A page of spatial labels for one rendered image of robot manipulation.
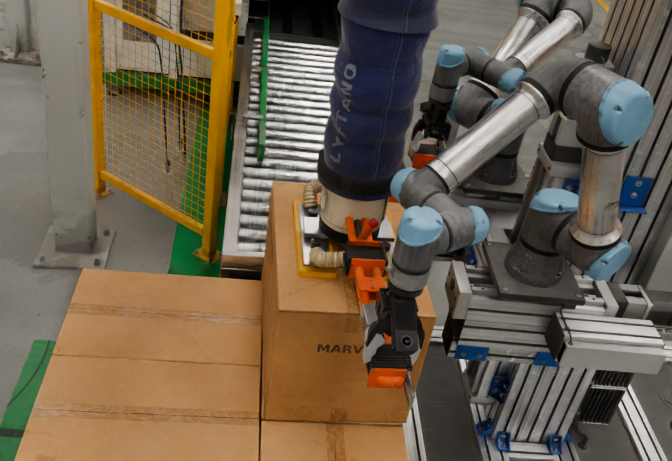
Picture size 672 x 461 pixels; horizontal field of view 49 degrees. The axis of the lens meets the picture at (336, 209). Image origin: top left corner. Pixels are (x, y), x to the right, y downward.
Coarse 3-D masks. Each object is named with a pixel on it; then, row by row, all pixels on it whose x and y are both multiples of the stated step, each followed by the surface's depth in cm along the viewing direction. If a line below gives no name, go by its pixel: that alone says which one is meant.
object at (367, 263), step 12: (348, 240) 180; (360, 240) 181; (348, 252) 177; (360, 252) 179; (372, 252) 179; (384, 252) 179; (348, 264) 176; (360, 264) 175; (372, 264) 175; (384, 264) 176; (348, 276) 177; (384, 276) 179
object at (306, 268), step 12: (300, 204) 215; (300, 216) 210; (312, 216) 208; (300, 228) 206; (300, 240) 201; (312, 240) 197; (324, 240) 202; (300, 252) 197; (300, 264) 192; (312, 264) 192; (312, 276) 191; (324, 276) 192
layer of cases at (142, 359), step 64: (64, 320) 221; (128, 320) 225; (192, 320) 229; (256, 320) 233; (64, 384) 201; (128, 384) 204; (192, 384) 208; (256, 384) 211; (64, 448) 184; (128, 448) 187; (192, 448) 190; (256, 448) 193; (320, 448) 195; (384, 448) 199
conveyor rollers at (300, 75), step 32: (256, 64) 406; (288, 64) 410; (320, 64) 419; (256, 96) 370; (288, 96) 379; (320, 96) 381; (256, 128) 341; (288, 128) 349; (320, 128) 351; (256, 160) 317; (288, 160) 320; (256, 192) 295; (256, 224) 280
